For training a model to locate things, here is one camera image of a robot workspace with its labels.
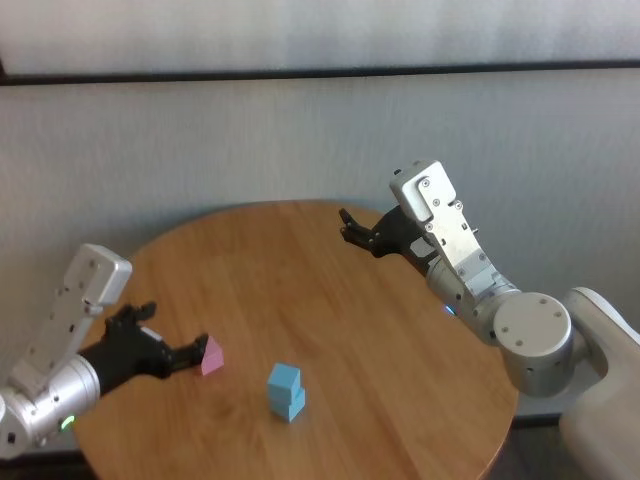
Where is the light blue cube block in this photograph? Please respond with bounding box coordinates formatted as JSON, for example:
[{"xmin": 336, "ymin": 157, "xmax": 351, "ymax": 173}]
[
  {"xmin": 271, "ymin": 387, "xmax": 307, "ymax": 425},
  {"xmin": 266, "ymin": 362, "xmax": 302, "ymax": 404}
]

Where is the black horizontal wall rail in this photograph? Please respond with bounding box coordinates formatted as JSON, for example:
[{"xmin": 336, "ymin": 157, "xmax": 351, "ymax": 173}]
[{"xmin": 0, "ymin": 57, "xmax": 640, "ymax": 89}]

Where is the pink cube block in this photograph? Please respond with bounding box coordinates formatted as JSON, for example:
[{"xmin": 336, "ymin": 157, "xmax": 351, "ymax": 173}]
[{"xmin": 199, "ymin": 335, "xmax": 225, "ymax": 377}]

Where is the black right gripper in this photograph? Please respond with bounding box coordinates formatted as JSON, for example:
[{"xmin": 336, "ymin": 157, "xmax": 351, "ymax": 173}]
[{"xmin": 338, "ymin": 168, "xmax": 441, "ymax": 277}]

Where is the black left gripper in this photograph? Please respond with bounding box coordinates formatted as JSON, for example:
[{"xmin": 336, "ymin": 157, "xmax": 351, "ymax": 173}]
[{"xmin": 78, "ymin": 300, "xmax": 211, "ymax": 400}]

